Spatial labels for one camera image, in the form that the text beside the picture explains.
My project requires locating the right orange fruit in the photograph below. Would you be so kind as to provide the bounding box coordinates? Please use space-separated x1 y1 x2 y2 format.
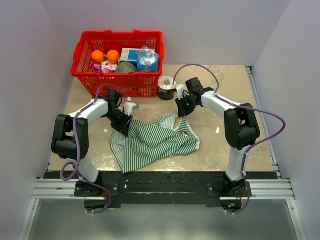
107 50 121 64

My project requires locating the orange fruit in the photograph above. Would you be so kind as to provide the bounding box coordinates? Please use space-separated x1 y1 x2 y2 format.
107 50 121 64
91 50 105 64

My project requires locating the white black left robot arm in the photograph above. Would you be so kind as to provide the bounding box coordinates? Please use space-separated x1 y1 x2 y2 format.
51 89 139 196

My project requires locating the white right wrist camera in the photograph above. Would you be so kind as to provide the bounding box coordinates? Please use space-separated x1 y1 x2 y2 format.
171 84 187 100

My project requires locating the left orange fruit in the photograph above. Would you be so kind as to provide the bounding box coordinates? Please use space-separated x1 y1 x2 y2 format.
91 50 105 64

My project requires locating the white blue carton box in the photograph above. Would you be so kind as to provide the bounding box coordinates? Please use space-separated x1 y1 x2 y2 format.
118 48 141 66

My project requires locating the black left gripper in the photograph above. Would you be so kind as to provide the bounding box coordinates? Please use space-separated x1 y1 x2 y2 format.
104 109 133 137

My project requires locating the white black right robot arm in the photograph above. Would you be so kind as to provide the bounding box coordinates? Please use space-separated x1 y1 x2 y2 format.
171 77 261 197

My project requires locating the green white striped garment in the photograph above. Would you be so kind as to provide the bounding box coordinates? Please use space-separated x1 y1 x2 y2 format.
109 111 201 174

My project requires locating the green melon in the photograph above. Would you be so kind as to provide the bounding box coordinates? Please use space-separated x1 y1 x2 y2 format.
114 61 138 73

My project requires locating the pink white snack packet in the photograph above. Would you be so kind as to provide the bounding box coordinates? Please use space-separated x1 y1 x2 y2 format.
91 60 118 74

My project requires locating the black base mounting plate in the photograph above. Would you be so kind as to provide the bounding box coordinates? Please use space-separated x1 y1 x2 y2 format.
32 171 288 212

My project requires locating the black wrapped toilet roll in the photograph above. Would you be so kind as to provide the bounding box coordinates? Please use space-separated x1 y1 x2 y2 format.
157 76 175 101

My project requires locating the red plastic shopping basket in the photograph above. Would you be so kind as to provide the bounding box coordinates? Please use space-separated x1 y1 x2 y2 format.
70 30 165 98

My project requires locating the blue wrapped tissue pack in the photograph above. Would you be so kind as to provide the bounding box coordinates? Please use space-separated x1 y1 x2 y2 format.
137 46 160 73

